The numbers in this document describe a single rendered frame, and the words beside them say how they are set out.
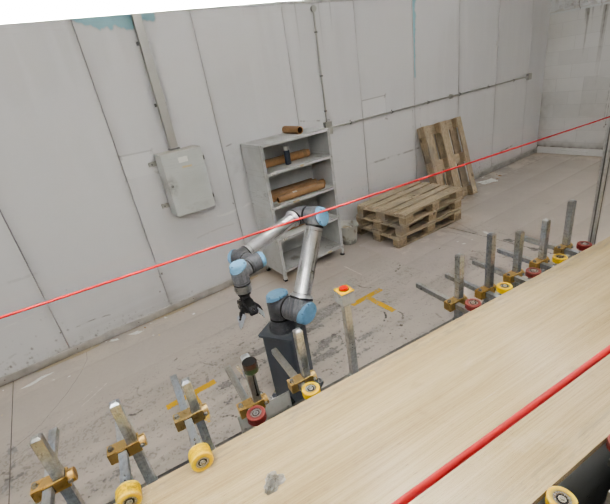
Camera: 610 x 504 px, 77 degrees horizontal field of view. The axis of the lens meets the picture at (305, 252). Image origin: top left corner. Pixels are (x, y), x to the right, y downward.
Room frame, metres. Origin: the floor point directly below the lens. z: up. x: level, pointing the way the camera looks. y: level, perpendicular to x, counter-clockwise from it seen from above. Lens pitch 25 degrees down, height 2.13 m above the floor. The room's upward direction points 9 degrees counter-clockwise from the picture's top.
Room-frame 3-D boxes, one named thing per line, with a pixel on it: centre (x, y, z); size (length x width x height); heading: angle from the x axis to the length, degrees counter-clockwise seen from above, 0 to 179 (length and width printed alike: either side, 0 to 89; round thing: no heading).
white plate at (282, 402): (1.34, 0.30, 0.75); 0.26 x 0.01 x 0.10; 115
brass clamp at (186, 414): (1.19, 0.56, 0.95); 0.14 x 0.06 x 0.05; 115
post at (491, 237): (1.93, -1.05, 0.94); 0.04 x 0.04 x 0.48; 25
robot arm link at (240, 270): (1.80, 0.35, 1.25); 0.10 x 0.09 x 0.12; 138
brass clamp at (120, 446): (1.08, 0.79, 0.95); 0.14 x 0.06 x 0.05; 115
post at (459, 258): (1.83, -0.82, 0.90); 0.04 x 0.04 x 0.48; 25
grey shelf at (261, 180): (4.34, 0.01, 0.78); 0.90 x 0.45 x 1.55; 121
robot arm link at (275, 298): (2.19, 0.22, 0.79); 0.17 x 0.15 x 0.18; 48
